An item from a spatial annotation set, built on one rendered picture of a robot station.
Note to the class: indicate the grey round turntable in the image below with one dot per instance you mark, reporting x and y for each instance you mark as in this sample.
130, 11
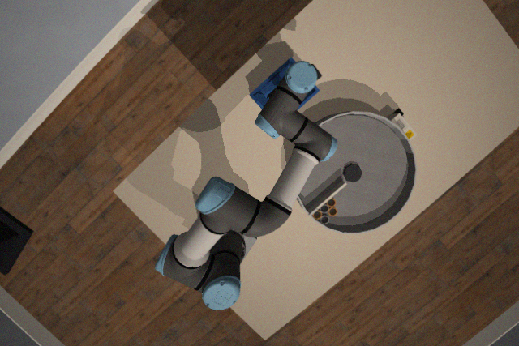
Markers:
371, 175

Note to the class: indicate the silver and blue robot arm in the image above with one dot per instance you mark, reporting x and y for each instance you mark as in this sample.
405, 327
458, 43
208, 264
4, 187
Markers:
217, 276

